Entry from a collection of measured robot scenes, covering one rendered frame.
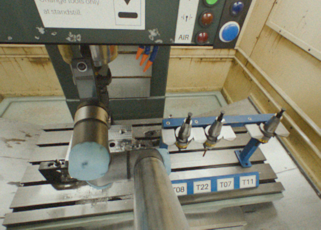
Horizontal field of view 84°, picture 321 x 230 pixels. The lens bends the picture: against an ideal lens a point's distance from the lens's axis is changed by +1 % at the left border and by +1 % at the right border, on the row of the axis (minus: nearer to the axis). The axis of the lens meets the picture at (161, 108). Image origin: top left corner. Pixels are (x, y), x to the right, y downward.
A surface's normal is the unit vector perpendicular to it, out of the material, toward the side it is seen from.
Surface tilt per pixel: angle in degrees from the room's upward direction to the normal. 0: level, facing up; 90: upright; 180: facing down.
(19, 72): 89
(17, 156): 24
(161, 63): 90
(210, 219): 7
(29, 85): 90
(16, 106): 0
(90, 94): 64
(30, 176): 0
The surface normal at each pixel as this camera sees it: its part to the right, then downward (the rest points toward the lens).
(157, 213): -0.15, -0.98
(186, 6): 0.14, 0.70
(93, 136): 0.44, -0.66
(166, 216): 0.09, -0.99
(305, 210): -0.34, -0.63
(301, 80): -0.99, 0.04
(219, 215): 0.20, -0.72
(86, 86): 0.18, 0.31
